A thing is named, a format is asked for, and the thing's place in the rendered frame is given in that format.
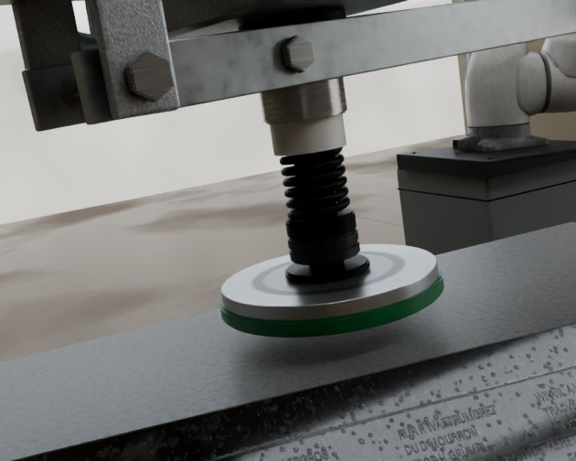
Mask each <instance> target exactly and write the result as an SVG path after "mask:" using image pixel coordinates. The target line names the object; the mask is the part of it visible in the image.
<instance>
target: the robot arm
mask: <svg viewBox="0 0 576 461"><path fill-rule="evenodd" d="M465 108H466V115H467V122H468V134H467V135H466V136H464V137H461V138H458V139H454V140H453V144H452V146H453V149H464V150H476V151H484V152H495V151H500V150H507V149H513V148H520V147H527V146H534V145H548V144H549V139H548V138H544V137H538V136H534V135H531V133H530V125H529V116H531V115H535V114H537V113H567V112H575V111H576V33H572V34H568V35H562V36H557V37H553V38H546V40H545V43H544V45H543V48H542V50H541V52H531V51H528V45H527V44H526V43H519V44H515V45H510V46H505V47H500V48H491V49H487V50H481V51H476V52H473V53H472V55H471V57H470V59H469V62H468V66H467V70H466V75H465Z"/></svg>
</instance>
